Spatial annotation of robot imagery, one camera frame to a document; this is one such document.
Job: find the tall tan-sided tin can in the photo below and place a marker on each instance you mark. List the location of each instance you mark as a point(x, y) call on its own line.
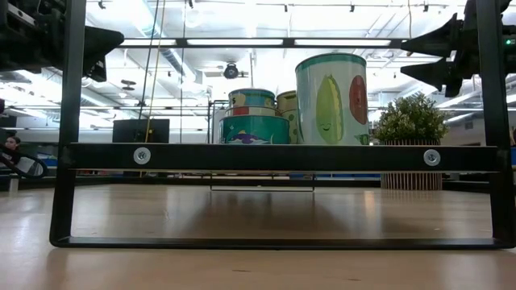
point(287, 100)

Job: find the tall corn and tomato can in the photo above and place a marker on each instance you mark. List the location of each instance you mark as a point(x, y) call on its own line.
point(330, 104)

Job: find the black monitor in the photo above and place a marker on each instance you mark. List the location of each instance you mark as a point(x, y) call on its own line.
point(141, 131)

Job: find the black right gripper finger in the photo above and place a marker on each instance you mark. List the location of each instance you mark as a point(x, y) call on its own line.
point(437, 74)
point(437, 40)

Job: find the potted green plant, ribbed pot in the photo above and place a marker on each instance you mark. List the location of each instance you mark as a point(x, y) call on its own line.
point(411, 118)

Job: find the person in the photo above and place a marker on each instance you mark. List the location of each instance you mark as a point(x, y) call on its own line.
point(12, 143)

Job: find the black overhead bar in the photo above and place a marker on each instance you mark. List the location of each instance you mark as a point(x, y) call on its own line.
point(288, 42)

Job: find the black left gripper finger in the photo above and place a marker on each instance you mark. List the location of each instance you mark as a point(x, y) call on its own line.
point(97, 71)
point(102, 44)

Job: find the black round ceiling fixture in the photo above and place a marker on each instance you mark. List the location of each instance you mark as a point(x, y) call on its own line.
point(231, 71)

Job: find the black aluminium table frame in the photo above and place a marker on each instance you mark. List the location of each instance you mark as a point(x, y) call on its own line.
point(463, 186)

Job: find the short red-banded tin can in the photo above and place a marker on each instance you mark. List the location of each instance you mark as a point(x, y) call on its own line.
point(252, 111)

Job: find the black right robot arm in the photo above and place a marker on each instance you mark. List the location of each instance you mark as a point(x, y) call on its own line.
point(510, 56)

